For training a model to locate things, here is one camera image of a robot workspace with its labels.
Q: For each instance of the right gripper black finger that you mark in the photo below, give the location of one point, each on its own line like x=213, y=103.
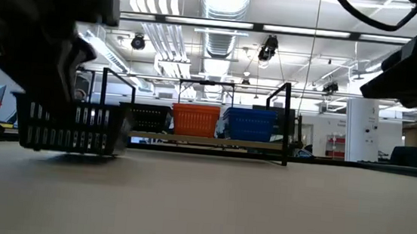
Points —
x=404, y=88
x=403, y=52

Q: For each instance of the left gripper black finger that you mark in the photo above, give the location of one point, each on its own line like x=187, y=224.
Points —
x=34, y=79
x=76, y=67

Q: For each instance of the black slotted plastic basket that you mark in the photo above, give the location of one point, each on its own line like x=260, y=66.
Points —
x=148, y=118
x=79, y=128

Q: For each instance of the orange slotted plastic basket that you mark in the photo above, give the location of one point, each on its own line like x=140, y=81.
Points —
x=195, y=121

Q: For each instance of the blue slotted plastic basket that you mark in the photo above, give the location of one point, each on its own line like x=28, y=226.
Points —
x=250, y=111
x=249, y=130

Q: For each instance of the white room pillar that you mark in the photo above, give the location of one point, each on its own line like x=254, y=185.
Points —
x=361, y=130

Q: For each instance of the black ceiling spotlight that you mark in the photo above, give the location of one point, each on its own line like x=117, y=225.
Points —
x=268, y=48
x=138, y=42
x=330, y=87

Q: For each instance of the dark office chair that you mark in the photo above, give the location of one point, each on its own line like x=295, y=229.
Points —
x=409, y=155

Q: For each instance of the red metal rack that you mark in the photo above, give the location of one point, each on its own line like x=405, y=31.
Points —
x=335, y=146

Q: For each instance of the black overhead rig bar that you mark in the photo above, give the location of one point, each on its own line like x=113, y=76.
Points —
x=258, y=27

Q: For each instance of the black frame wooden shelf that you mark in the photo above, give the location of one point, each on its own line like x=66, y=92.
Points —
x=206, y=140

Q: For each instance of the silver ceiling air duct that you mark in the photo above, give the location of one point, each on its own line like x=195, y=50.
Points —
x=223, y=16

